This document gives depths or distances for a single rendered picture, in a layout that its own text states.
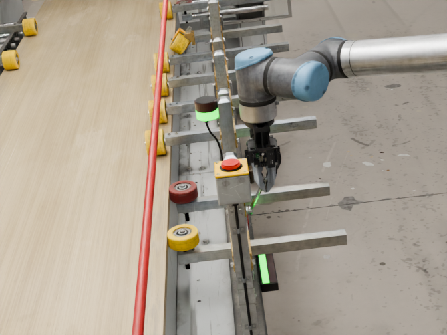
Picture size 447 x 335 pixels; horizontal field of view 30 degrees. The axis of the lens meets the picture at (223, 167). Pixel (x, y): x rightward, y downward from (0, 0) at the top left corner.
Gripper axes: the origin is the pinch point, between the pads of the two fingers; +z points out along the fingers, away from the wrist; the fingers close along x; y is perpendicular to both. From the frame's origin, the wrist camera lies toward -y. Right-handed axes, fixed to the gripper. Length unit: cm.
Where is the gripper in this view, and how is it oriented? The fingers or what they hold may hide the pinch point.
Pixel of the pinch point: (265, 186)
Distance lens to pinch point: 213.5
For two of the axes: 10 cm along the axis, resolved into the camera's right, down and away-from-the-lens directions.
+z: 1.1, 8.9, 4.4
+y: 0.4, 4.4, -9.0
